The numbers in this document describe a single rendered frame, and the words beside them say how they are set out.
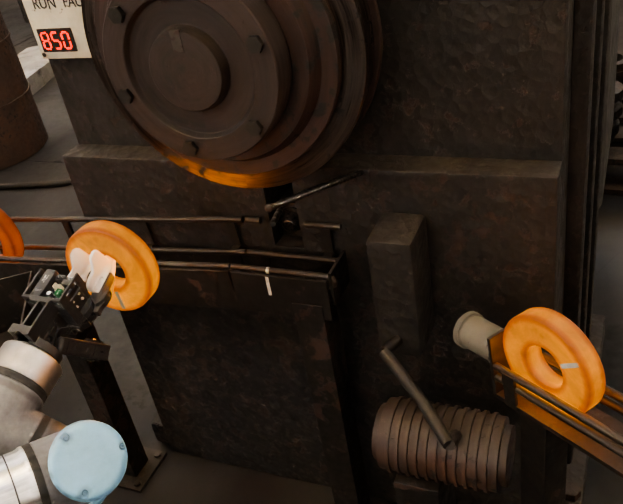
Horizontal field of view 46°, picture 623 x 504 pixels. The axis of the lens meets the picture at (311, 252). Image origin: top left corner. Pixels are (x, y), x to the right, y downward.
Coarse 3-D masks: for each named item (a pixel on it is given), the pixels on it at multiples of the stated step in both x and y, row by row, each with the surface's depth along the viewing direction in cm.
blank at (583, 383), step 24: (528, 312) 101; (552, 312) 99; (504, 336) 106; (528, 336) 102; (552, 336) 97; (576, 336) 96; (528, 360) 105; (576, 360) 95; (600, 360) 96; (552, 384) 103; (576, 384) 97; (600, 384) 96
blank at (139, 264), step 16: (96, 224) 115; (112, 224) 115; (80, 240) 116; (96, 240) 114; (112, 240) 113; (128, 240) 113; (112, 256) 115; (128, 256) 114; (144, 256) 114; (128, 272) 116; (144, 272) 114; (128, 288) 118; (144, 288) 116; (112, 304) 121; (128, 304) 120
